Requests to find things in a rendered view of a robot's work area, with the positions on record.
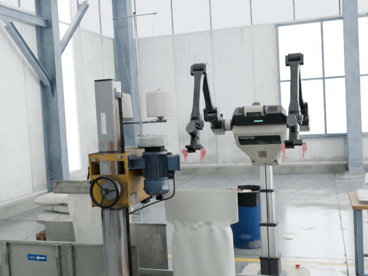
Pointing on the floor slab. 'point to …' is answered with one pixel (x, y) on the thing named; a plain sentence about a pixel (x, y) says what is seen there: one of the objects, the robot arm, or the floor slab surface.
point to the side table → (358, 233)
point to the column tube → (115, 166)
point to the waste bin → (247, 218)
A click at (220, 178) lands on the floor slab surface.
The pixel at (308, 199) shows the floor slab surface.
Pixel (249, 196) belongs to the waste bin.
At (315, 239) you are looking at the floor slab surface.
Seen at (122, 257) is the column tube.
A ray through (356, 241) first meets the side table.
